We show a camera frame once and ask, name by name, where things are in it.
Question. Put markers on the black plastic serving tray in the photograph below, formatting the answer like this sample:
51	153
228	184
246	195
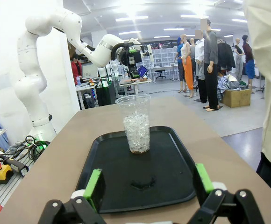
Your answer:
116	163

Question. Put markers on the mannequin in black top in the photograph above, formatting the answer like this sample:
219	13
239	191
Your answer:
238	60

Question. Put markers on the large cardboard box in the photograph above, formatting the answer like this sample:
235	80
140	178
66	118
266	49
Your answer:
237	98

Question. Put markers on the mannequin in orange skirt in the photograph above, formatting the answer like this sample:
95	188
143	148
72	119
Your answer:
188	70

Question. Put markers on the person in red jacket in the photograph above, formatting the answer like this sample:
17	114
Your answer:
76	67

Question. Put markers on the mannequin in blue top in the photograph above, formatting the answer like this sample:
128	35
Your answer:
179	56

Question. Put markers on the yellow emergency stop box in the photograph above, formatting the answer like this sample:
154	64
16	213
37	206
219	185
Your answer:
2	173

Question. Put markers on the black office chair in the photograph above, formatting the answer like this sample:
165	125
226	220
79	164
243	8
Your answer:
160	73

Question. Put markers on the figure in white shirt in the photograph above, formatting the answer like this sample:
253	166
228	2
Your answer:
199	53

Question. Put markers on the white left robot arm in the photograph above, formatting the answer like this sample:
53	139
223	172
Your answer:
30	77

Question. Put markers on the black computer tower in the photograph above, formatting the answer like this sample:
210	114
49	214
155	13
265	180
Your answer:
105	93

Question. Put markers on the mannequin in maroon top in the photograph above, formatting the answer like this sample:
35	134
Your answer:
248	53

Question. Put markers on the grey slotted metal platform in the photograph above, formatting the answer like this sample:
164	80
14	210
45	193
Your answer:
0	198

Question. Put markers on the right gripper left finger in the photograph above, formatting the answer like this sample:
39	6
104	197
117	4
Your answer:
95	193

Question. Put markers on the tall clear plastic cup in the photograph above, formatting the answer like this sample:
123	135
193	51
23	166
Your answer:
136	130

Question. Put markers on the white office desk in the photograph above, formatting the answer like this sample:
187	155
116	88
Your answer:
84	87

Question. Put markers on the grey handheld control device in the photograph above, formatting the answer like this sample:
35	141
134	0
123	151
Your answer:
16	165

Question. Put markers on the shelf of white bins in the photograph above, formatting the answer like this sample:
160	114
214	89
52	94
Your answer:
160	56

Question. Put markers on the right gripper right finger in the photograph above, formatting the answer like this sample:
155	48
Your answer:
203	182

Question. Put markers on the open laptop computer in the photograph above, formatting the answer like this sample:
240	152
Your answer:
142	70

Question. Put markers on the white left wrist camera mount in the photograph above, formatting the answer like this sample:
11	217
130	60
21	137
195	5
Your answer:
135	43

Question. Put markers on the figure in grey shirt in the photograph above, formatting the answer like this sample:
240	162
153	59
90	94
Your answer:
210	53

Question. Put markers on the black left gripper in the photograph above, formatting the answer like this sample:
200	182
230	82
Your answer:
130	56

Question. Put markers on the black coat on rack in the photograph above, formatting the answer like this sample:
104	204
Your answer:
225	56

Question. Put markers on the pile of mixed clothes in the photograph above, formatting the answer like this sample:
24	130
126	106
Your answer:
229	82

